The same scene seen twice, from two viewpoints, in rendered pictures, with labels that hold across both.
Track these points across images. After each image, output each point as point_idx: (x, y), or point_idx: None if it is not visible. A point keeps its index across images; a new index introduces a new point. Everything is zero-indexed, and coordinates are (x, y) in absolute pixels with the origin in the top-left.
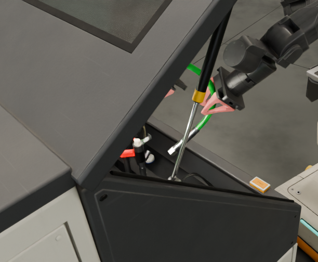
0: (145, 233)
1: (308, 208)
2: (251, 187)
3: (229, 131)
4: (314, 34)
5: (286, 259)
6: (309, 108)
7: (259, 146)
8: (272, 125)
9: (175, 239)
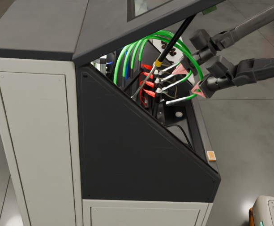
0: (102, 110)
1: (271, 219)
2: (206, 154)
3: None
4: (260, 75)
5: (201, 206)
6: None
7: None
8: None
9: (119, 127)
